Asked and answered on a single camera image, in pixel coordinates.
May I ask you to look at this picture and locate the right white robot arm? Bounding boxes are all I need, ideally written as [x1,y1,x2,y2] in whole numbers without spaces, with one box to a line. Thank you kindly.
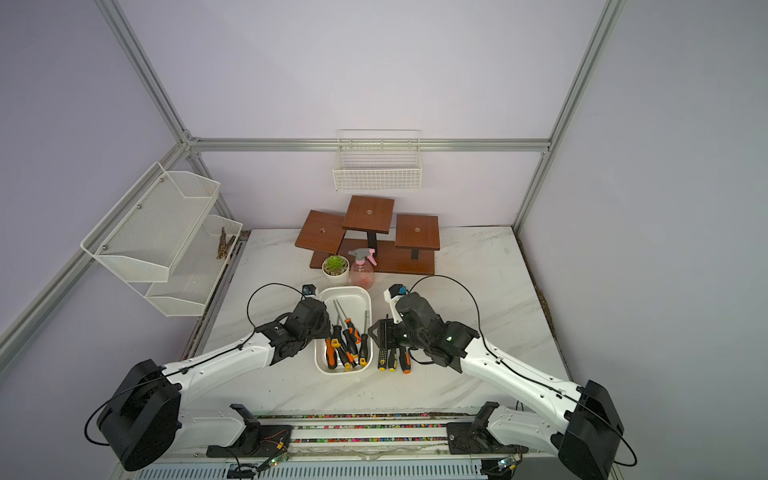
[370,285,624,479]

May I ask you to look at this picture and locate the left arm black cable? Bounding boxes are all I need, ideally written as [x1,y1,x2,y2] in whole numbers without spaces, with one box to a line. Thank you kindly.
[83,282,307,448]

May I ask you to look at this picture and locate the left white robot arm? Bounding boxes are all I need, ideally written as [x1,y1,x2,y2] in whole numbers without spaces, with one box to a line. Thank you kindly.
[96,297,331,471]

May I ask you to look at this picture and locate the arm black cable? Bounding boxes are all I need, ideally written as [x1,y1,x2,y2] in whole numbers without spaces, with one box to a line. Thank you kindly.
[83,282,307,448]
[407,274,638,468]

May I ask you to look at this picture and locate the brown wooden tiered stand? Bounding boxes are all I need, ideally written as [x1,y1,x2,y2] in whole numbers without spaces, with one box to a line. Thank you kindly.
[295,195,441,275]

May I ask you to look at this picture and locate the white mesh shelf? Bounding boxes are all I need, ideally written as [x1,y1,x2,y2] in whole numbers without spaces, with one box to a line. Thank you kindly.
[80,163,220,283]
[142,215,242,317]

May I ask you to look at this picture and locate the white plastic storage box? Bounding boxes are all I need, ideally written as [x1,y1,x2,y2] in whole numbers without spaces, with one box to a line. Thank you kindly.
[314,286,373,376]

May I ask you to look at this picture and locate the lower white mesh shelf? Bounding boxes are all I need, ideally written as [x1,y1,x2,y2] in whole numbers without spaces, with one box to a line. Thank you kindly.
[142,215,242,317]

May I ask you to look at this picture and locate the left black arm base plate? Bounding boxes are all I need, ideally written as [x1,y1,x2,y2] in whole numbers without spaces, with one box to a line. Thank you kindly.
[206,403,293,459]

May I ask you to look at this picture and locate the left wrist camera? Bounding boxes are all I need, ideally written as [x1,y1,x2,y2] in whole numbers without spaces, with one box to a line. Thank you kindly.
[302,284,317,298]

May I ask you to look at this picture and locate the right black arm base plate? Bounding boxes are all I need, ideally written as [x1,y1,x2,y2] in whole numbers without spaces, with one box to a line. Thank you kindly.
[446,402,529,455]

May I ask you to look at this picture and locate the small potted green plant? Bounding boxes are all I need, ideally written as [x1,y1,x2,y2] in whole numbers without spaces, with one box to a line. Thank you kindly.
[321,255,350,286]

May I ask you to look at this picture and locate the brown twigs on shelf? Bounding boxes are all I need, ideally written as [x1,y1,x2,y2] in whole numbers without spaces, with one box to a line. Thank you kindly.
[217,227,237,259]

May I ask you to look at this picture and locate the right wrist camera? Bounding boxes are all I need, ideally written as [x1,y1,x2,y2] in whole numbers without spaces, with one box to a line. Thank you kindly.
[384,284,408,305]

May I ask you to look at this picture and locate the upper white mesh shelf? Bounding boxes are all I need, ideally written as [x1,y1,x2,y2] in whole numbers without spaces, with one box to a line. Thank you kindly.
[80,163,220,283]

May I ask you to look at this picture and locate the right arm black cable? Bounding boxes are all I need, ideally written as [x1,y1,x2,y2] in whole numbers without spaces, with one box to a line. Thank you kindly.
[407,274,638,468]

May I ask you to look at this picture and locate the pink spray bottle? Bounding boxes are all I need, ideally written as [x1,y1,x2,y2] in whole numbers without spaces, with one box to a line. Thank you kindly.
[348,247,377,290]

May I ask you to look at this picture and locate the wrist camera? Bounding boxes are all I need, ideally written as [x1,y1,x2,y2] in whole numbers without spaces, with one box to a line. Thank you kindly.
[302,284,317,298]
[384,284,408,305]

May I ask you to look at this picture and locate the aluminium cage frame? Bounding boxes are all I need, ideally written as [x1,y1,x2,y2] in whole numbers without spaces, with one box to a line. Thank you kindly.
[1,1,625,378]

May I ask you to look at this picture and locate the white wire wall basket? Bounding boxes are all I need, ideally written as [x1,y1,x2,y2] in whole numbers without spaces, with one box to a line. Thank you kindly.
[332,129,423,194]

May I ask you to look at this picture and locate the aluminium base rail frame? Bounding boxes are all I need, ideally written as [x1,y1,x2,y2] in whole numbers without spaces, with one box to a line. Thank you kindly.
[111,413,575,479]

